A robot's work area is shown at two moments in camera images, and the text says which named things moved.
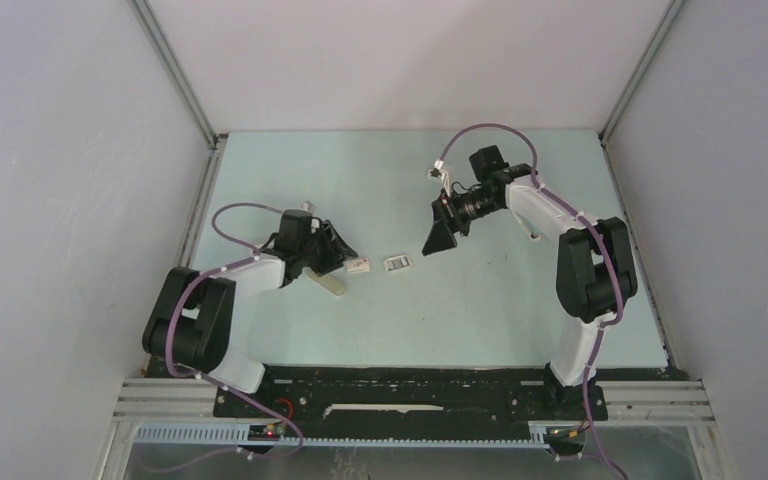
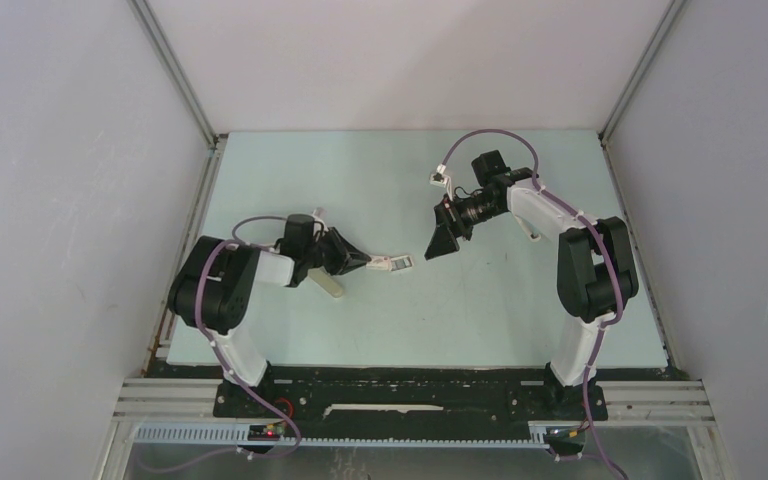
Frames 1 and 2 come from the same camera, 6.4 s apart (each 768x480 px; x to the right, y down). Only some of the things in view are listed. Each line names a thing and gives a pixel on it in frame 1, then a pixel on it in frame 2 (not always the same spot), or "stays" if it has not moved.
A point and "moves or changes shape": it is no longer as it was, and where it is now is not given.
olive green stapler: [329, 281] stays
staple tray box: [396, 263] stays
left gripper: [336, 251] stays
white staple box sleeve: [361, 265] moves or changes shape
